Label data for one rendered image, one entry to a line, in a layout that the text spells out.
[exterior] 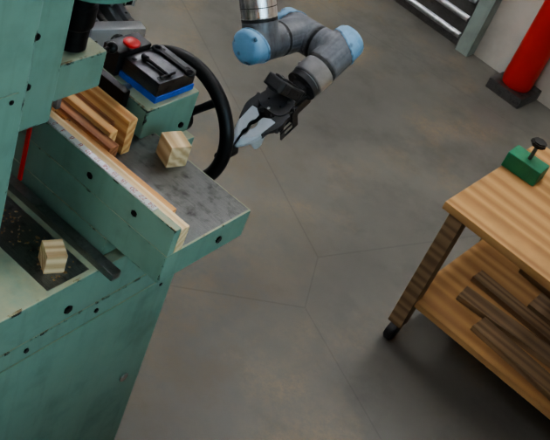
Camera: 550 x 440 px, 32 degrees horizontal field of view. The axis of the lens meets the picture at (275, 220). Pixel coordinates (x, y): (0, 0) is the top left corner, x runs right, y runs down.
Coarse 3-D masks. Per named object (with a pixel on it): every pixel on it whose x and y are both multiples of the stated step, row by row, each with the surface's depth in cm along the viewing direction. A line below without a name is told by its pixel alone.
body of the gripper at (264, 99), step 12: (300, 72) 194; (300, 84) 195; (312, 84) 194; (264, 96) 192; (276, 96) 192; (312, 96) 196; (264, 108) 191; (276, 108) 191; (288, 108) 190; (300, 108) 199; (288, 120) 196; (288, 132) 197
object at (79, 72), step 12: (96, 48) 150; (72, 60) 145; (84, 60) 147; (96, 60) 150; (60, 72) 144; (72, 72) 147; (84, 72) 149; (96, 72) 152; (60, 84) 146; (72, 84) 149; (84, 84) 151; (96, 84) 154; (60, 96) 148
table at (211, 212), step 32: (32, 160) 157; (128, 160) 159; (160, 160) 162; (64, 192) 155; (160, 192) 156; (192, 192) 158; (224, 192) 161; (96, 224) 152; (128, 224) 148; (192, 224) 152; (224, 224) 155; (128, 256) 150; (160, 256) 146; (192, 256) 153
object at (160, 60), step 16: (128, 48) 164; (144, 48) 167; (112, 64) 164; (128, 64) 164; (144, 64) 164; (160, 64) 165; (128, 80) 165; (144, 80) 163; (160, 80) 162; (176, 80) 164; (192, 80) 169; (160, 96) 163
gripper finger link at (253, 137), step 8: (264, 120) 190; (272, 120) 190; (256, 128) 189; (264, 128) 189; (240, 136) 188; (248, 136) 188; (256, 136) 188; (240, 144) 188; (248, 144) 189; (256, 144) 192
